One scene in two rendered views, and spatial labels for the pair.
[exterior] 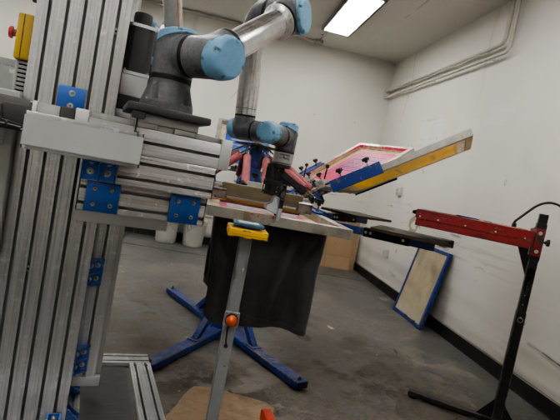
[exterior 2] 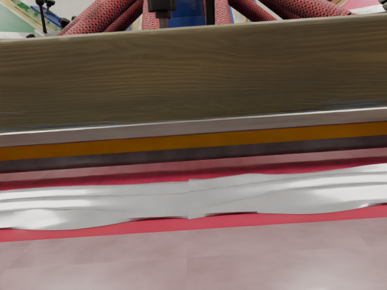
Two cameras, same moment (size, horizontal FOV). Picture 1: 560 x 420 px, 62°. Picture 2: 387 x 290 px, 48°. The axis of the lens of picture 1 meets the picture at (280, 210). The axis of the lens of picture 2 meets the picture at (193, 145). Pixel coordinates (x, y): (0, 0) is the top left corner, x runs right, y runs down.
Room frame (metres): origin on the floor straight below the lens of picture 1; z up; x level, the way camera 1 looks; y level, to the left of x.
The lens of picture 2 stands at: (1.97, 0.04, 1.03)
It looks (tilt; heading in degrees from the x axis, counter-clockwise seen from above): 11 degrees down; 10
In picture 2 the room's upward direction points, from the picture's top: 4 degrees counter-clockwise
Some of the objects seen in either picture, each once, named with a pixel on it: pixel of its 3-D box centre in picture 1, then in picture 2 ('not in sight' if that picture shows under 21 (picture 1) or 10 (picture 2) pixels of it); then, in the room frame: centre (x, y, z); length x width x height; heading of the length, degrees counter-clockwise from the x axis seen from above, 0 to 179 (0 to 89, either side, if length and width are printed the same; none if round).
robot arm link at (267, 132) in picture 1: (268, 132); not in sight; (1.63, 0.09, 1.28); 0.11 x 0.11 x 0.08; 61
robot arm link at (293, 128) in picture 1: (286, 137); not in sight; (1.71, 0.03, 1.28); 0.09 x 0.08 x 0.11; 151
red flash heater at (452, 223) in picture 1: (473, 227); not in sight; (2.62, -1.09, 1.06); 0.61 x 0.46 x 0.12; 69
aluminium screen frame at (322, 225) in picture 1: (265, 211); not in sight; (2.08, 0.06, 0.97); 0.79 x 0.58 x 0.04; 9
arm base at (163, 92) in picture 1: (168, 94); not in sight; (1.35, 0.38, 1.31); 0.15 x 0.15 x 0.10
